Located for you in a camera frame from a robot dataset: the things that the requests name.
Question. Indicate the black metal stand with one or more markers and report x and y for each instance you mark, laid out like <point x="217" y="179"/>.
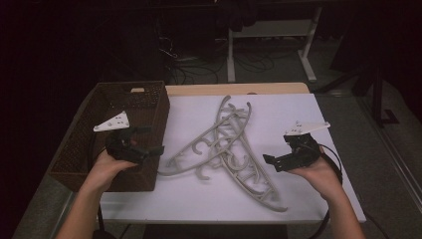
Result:
<point x="376" y="96"/>

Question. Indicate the person's left hand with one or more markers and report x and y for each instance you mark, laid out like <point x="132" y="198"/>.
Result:
<point x="106" y="167"/>

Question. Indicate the white metal desk frame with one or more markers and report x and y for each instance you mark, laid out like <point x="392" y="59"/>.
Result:
<point x="270" y="28"/>

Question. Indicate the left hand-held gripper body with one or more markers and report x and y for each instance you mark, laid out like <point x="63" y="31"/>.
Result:
<point x="121" y="146"/>

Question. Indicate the person's right hand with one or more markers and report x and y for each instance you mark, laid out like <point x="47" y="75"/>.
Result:
<point x="320" y="176"/>

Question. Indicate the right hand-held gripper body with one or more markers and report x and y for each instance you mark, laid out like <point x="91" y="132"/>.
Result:
<point x="303" y="149"/>

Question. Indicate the grey plastic clothes hanger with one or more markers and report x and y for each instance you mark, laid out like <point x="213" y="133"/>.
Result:
<point x="169" y="173"/>
<point x="185" y="151"/>
<point x="257" y="166"/>
<point x="277" y="208"/>

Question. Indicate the brown wicker basket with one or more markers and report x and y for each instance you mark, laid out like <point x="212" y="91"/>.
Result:
<point x="83" y="156"/>

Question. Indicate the white table sheet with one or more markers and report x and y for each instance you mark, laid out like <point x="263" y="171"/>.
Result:
<point x="282" y="106"/>

